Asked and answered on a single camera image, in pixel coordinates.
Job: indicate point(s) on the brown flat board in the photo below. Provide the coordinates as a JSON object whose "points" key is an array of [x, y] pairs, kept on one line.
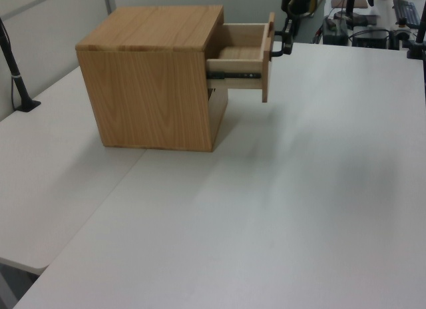
{"points": [[359, 3]]}

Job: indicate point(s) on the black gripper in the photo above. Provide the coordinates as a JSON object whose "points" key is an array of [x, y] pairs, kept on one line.
{"points": [[289, 24]]}

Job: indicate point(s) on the black pole stand round base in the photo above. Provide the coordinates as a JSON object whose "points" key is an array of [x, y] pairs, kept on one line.
{"points": [[350, 16]]}

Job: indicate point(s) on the black metal drawer slide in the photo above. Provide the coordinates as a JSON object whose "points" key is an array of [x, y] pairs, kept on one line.
{"points": [[233, 75]]}

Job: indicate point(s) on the oak wood drawer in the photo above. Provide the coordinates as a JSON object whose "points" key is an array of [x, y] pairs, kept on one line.
{"points": [[233, 84]]}

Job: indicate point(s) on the black low electronics box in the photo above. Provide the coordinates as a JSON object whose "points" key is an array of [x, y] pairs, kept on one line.
{"points": [[371, 38]]}

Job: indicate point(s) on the black camera stand with tie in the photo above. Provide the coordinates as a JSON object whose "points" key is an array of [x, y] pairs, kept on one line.
{"points": [[20, 86]]}

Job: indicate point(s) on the black computer keyboard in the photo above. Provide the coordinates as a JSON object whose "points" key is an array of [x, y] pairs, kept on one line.
{"points": [[406, 11]]}

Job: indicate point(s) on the oak wood cabinet box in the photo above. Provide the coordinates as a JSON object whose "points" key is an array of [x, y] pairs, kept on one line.
{"points": [[143, 96]]}

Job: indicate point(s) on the black electronics box green top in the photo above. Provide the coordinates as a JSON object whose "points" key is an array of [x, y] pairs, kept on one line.
{"points": [[334, 31]]}

